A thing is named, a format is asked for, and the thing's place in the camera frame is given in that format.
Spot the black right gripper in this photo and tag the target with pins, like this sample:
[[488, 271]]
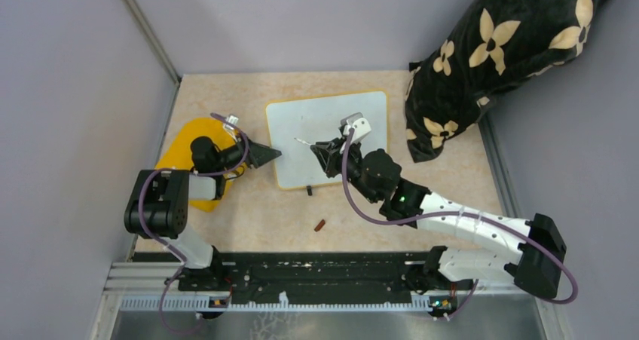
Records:
[[330, 155]]

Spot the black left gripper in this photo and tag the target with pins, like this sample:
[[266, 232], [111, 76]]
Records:
[[258, 154]]

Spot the white marker pen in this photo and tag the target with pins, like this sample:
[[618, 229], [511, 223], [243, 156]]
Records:
[[302, 141]]

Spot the yellow framed whiteboard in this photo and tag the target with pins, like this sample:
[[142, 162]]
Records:
[[315, 120]]

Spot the brown marker cap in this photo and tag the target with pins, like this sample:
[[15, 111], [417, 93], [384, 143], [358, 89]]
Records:
[[319, 225]]

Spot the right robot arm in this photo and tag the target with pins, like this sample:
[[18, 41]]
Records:
[[529, 253]]

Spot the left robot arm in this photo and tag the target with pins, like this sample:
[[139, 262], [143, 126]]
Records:
[[158, 205]]

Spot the yellow cloth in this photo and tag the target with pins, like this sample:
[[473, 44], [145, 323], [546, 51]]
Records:
[[205, 146]]

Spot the black floral pillow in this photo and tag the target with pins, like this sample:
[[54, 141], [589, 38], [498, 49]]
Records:
[[495, 47]]

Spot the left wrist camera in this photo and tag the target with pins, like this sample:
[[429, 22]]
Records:
[[231, 122]]

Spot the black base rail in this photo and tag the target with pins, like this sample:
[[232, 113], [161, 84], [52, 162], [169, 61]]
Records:
[[287, 282]]

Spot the aluminium corner post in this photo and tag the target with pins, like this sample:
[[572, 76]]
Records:
[[152, 40]]

